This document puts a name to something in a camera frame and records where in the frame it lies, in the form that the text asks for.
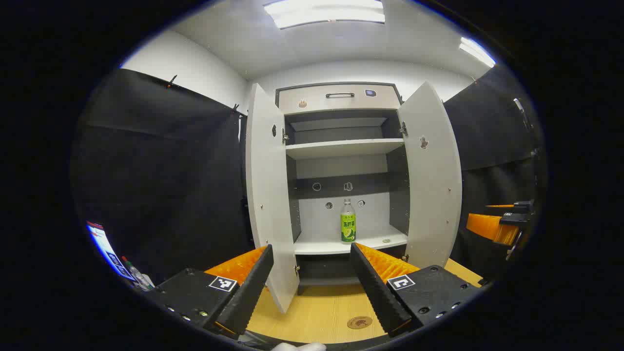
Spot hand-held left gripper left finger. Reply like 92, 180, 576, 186
146, 245, 274, 339

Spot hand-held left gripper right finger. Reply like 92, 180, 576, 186
350, 242, 490, 338

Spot cabinet door grey stickers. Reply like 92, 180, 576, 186
397, 81, 463, 270

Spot green label plastic bottle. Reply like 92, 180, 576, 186
340, 198, 356, 243

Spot grey white cabinet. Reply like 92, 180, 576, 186
275, 81, 410, 295

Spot green red marker pen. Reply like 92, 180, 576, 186
122, 256, 154, 291

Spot computer monitor screen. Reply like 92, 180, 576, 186
87, 222, 135, 281

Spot black backdrop cloth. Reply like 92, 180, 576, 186
71, 63, 544, 286

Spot long ceiling light panel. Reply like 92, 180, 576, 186
263, 0, 386, 29

